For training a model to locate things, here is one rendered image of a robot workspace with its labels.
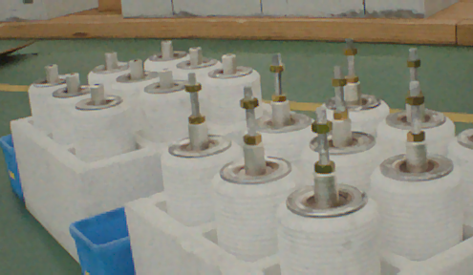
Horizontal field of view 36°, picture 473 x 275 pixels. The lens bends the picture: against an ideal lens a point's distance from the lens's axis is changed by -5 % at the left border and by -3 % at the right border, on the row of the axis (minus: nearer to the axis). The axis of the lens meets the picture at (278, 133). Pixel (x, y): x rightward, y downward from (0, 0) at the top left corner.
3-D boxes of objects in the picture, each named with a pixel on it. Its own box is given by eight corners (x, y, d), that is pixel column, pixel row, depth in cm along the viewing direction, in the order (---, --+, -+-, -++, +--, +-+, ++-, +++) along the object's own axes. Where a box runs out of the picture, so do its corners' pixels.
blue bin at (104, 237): (248, 238, 122) (242, 169, 118) (289, 260, 113) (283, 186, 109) (80, 298, 105) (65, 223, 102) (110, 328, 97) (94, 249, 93)
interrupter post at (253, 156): (240, 176, 78) (237, 146, 77) (252, 168, 80) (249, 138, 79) (259, 179, 77) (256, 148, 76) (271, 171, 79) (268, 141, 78)
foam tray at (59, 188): (198, 159, 161) (188, 78, 156) (305, 212, 130) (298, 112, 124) (26, 209, 141) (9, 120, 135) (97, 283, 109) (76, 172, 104)
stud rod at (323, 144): (321, 190, 68) (315, 110, 66) (319, 186, 69) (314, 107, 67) (332, 188, 68) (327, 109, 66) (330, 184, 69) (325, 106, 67)
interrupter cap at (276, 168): (205, 181, 77) (204, 175, 77) (245, 158, 83) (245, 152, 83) (268, 191, 73) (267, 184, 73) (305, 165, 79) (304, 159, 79)
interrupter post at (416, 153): (433, 170, 75) (433, 139, 74) (417, 177, 74) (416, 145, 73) (417, 164, 77) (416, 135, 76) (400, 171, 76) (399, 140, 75)
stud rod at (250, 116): (248, 158, 77) (242, 88, 75) (249, 156, 78) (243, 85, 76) (258, 158, 77) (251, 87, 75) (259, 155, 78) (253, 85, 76)
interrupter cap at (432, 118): (456, 117, 91) (456, 113, 91) (428, 135, 86) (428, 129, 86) (404, 111, 96) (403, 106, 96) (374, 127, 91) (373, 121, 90)
